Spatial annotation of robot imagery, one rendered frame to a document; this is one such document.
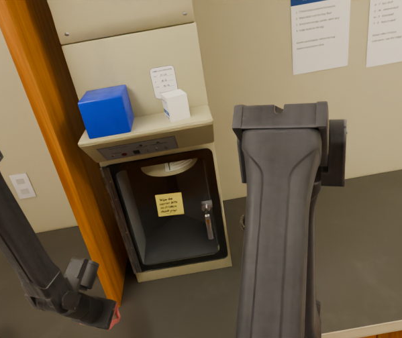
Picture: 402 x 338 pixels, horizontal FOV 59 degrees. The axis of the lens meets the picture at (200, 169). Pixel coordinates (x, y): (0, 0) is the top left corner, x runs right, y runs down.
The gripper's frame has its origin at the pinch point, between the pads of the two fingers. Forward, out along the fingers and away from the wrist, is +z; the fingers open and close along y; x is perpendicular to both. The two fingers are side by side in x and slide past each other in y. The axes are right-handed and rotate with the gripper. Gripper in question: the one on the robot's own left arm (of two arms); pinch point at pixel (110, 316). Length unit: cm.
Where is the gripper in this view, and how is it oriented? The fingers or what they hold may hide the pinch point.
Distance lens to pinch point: 105.4
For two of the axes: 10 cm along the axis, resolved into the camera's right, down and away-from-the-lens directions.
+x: -2.0, 8.6, -4.6
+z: 2.9, 5.0, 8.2
